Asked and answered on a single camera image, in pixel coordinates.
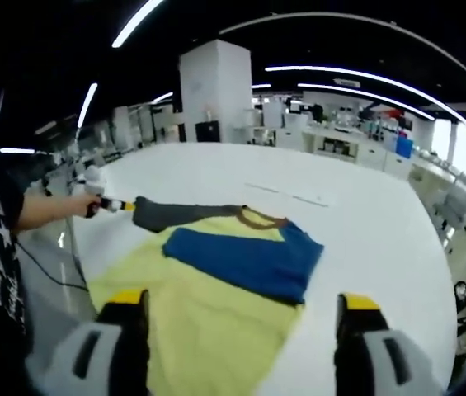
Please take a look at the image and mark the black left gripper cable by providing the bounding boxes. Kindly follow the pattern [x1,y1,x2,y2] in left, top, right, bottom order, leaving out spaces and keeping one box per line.
[14,238,90,290]

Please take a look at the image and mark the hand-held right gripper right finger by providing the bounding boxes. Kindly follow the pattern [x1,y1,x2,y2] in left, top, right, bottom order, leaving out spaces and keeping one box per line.
[333,291,428,396]

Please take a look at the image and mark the side ceiling light strip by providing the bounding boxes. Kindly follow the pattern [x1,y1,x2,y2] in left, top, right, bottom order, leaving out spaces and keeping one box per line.
[76,82,99,129]

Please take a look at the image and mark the yellow garment grey blue sleeves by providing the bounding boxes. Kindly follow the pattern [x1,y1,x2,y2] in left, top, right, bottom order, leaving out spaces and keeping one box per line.
[86,196,325,396]

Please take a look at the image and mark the black panel by pillar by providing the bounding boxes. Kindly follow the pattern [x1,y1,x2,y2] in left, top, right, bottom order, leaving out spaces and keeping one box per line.
[195,120,221,144]

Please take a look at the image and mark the short ceiling light strip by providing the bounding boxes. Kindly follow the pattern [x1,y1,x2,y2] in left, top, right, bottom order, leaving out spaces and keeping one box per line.
[298,82,435,120]

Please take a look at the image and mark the person's left hand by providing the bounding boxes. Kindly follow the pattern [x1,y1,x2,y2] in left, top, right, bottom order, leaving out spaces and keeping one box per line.
[79,196,102,219]

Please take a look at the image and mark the overhead ceiling light strip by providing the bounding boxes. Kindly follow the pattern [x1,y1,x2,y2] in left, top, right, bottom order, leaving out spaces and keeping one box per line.
[111,0,163,49]

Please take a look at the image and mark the tall white cabinet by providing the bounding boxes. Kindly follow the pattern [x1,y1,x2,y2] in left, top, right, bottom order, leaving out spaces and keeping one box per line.
[261,101,285,129]

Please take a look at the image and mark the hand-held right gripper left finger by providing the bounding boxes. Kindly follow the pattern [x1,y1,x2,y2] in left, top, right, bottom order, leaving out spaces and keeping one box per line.
[53,288,151,396]

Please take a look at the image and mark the long ceiling light strip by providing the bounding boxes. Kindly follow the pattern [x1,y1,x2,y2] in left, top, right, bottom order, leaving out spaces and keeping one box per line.
[265,64,466,125]

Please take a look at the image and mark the white counter cabinet row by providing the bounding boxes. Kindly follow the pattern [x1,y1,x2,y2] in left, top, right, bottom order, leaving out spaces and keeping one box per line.
[298,122,413,178]

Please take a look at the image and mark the white square pillar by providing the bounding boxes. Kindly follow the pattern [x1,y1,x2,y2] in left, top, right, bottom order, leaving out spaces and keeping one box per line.
[179,39,253,144]

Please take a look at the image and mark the blue storage bin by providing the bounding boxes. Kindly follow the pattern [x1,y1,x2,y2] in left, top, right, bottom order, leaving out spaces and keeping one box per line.
[395,135,415,160]

